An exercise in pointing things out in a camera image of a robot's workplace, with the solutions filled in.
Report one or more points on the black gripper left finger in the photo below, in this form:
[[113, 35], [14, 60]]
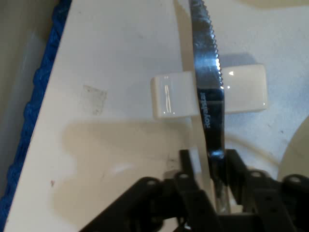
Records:
[[169, 205]]

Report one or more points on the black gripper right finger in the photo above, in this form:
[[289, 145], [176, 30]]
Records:
[[272, 205]]

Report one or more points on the serrated steel table knife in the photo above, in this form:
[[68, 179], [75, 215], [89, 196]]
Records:
[[207, 72]]

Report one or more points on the white plate with dark rim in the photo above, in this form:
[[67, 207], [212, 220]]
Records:
[[298, 149]]

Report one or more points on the white ceramic cutlery rest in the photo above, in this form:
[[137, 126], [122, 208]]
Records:
[[173, 96]]

